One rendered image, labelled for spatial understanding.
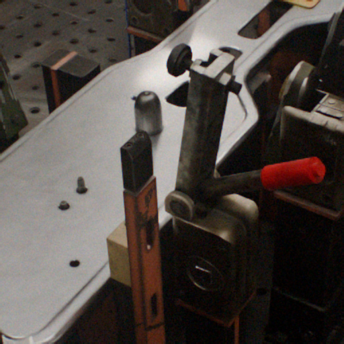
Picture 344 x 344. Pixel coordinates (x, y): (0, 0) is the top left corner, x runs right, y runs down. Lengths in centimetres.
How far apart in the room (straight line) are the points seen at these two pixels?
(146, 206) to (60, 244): 19
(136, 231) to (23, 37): 109
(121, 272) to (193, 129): 15
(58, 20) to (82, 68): 68
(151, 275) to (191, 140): 12
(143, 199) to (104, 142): 30
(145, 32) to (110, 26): 47
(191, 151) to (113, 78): 34
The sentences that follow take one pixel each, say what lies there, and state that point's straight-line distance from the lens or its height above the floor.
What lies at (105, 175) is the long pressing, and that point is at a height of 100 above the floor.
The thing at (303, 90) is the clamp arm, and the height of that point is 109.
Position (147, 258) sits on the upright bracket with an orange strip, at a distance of 77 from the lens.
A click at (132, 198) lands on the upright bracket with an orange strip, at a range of 72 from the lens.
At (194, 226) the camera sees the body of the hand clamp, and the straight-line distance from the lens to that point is 84.
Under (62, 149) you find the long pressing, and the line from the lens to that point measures 101.
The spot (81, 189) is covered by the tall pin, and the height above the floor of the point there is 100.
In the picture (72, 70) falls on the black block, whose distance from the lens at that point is 116.
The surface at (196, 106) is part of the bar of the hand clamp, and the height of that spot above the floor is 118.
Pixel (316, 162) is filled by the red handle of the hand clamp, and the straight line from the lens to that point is 76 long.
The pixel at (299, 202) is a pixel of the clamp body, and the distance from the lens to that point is 101.
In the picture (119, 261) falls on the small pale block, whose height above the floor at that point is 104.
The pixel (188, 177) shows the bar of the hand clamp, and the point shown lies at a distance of 82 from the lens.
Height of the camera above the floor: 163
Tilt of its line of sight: 41 degrees down
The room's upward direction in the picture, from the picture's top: 2 degrees counter-clockwise
